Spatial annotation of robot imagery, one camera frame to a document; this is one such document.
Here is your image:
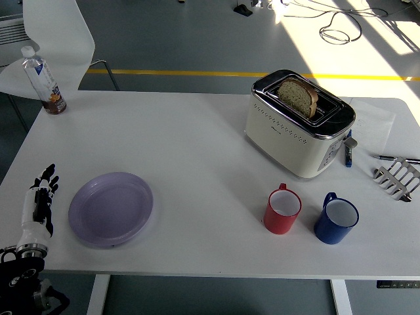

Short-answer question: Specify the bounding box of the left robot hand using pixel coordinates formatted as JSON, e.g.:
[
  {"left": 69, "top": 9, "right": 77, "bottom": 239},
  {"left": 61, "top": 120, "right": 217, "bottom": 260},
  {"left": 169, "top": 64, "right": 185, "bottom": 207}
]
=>
[{"left": 15, "top": 163, "right": 60, "bottom": 247}]

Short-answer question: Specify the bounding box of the purple plastic plate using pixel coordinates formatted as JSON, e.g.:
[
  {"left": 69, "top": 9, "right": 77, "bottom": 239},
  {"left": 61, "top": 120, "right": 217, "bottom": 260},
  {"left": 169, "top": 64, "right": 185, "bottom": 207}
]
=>
[{"left": 68, "top": 171, "right": 154, "bottom": 249}]

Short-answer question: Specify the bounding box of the bread slice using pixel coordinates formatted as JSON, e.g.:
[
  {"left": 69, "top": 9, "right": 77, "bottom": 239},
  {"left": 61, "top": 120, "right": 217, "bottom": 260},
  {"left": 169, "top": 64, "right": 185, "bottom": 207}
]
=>
[{"left": 277, "top": 77, "right": 319, "bottom": 119}]

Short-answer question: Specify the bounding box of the white table leg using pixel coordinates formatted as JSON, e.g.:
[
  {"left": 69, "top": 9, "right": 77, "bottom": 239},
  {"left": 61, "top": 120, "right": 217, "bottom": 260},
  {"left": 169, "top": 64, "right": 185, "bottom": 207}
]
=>
[
  {"left": 329, "top": 279, "right": 354, "bottom": 315},
  {"left": 85, "top": 274, "right": 111, "bottom": 315}
]

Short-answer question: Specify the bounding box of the clear drink bottle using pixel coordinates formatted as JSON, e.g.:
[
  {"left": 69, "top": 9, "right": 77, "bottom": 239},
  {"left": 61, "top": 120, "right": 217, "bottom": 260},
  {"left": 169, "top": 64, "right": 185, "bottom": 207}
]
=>
[{"left": 20, "top": 45, "right": 68, "bottom": 116}]

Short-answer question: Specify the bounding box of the white slatted radiator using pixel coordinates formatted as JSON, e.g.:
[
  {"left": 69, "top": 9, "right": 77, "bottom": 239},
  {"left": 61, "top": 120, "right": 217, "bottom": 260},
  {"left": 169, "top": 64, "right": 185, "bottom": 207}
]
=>
[{"left": 0, "top": 14, "right": 33, "bottom": 47}]

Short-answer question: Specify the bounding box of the white plastic chair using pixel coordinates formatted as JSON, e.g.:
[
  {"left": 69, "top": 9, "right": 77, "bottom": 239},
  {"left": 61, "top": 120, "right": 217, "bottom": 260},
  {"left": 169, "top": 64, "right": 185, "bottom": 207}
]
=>
[{"left": 0, "top": 0, "right": 121, "bottom": 134}]

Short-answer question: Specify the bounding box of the red enamel mug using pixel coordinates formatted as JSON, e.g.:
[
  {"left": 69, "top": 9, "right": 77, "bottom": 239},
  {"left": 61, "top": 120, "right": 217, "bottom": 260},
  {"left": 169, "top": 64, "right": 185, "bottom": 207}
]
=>
[{"left": 263, "top": 182, "right": 303, "bottom": 236}]

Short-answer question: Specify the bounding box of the cream chrome toaster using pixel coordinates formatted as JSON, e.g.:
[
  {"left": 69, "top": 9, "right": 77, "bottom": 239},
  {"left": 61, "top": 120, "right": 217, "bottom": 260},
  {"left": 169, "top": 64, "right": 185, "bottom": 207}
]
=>
[{"left": 244, "top": 68, "right": 358, "bottom": 180}]

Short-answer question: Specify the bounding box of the blue enamel mug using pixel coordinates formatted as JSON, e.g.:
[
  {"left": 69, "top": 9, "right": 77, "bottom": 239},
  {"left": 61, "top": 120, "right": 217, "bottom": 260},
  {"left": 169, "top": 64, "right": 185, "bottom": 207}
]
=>
[{"left": 313, "top": 192, "right": 360, "bottom": 245}]

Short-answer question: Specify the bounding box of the black floor wedge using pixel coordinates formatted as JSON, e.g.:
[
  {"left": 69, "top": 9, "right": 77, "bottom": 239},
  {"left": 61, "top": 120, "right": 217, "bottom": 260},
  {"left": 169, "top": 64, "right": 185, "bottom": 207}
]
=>
[{"left": 232, "top": 0, "right": 253, "bottom": 16}]

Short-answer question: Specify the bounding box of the blue marker pen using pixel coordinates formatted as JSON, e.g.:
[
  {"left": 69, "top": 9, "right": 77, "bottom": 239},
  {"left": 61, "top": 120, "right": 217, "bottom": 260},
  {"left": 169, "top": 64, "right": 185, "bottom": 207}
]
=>
[{"left": 343, "top": 129, "right": 354, "bottom": 168}]

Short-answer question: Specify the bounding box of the metal toast rack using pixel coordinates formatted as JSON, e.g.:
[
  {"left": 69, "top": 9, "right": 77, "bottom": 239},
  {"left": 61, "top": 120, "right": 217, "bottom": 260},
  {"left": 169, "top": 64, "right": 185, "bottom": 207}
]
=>
[{"left": 373, "top": 156, "right": 420, "bottom": 201}]

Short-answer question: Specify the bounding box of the table height control panel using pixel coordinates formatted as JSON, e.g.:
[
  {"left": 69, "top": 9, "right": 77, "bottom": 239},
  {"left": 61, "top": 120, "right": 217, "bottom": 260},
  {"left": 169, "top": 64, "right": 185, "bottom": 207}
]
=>
[{"left": 376, "top": 280, "right": 420, "bottom": 289}]

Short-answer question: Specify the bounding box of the black floor cable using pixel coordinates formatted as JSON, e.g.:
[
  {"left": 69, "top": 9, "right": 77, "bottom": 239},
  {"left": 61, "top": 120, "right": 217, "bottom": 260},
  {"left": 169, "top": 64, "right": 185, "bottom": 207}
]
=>
[{"left": 288, "top": 0, "right": 390, "bottom": 45}]

